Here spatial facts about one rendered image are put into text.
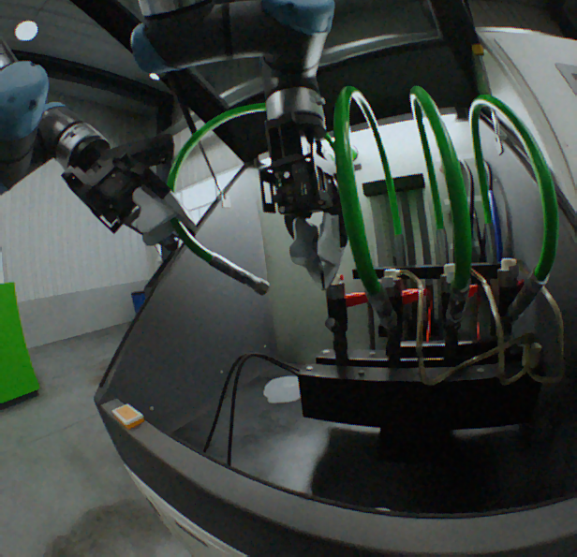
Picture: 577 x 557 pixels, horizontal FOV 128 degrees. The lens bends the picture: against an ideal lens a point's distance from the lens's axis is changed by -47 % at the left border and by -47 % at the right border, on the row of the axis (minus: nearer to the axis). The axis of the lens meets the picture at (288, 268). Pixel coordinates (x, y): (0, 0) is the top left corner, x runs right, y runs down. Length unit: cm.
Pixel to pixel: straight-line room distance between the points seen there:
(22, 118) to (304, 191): 31
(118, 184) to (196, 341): 36
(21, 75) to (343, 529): 47
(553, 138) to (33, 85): 63
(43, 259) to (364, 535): 667
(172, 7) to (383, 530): 46
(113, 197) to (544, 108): 62
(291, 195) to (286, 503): 31
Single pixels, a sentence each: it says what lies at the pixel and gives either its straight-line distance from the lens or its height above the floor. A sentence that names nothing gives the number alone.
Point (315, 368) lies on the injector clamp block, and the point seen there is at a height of 98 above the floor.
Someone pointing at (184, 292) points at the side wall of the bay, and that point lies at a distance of 55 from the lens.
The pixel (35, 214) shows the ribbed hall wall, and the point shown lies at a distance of 680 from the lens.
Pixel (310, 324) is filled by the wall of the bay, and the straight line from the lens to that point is 73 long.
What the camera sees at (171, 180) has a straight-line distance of 35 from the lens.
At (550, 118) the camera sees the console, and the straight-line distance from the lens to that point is 49.
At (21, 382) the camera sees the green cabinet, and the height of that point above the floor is 23.
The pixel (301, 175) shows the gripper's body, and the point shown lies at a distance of 28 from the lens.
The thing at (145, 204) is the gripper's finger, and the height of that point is 123.
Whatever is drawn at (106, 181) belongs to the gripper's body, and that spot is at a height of 127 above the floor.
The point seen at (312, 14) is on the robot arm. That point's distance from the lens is 29.
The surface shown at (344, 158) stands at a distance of 20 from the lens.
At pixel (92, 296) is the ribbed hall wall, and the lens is 689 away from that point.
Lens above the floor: 115
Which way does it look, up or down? 3 degrees down
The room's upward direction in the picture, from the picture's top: 7 degrees counter-clockwise
